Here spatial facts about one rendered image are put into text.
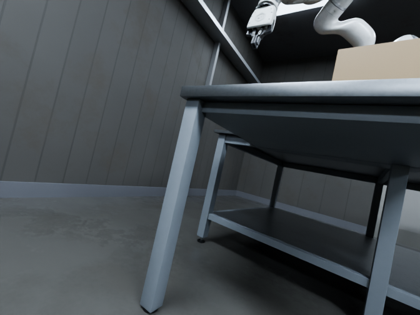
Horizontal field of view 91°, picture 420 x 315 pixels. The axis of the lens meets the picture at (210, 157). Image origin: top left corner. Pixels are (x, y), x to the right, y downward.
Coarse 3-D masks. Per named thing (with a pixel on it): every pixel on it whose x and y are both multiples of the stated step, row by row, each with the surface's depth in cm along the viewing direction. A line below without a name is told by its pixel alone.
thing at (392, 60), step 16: (352, 48) 78; (368, 48) 75; (384, 48) 73; (400, 48) 70; (416, 48) 67; (336, 64) 81; (352, 64) 78; (368, 64) 75; (384, 64) 72; (400, 64) 69; (416, 64) 67; (336, 80) 80; (352, 80) 77
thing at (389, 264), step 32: (352, 160) 106; (224, 224) 140; (256, 224) 147; (288, 224) 172; (320, 224) 208; (384, 224) 92; (320, 256) 108; (352, 256) 121; (384, 256) 90; (416, 256) 160; (384, 288) 88; (416, 288) 93
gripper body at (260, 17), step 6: (264, 6) 83; (270, 6) 81; (258, 12) 83; (264, 12) 81; (270, 12) 80; (252, 18) 84; (258, 18) 82; (264, 18) 80; (270, 18) 79; (252, 24) 82; (258, 24) 81; (264, 24) 79; (270, 24) 79; (252, 30) 84; (258, 30) 83
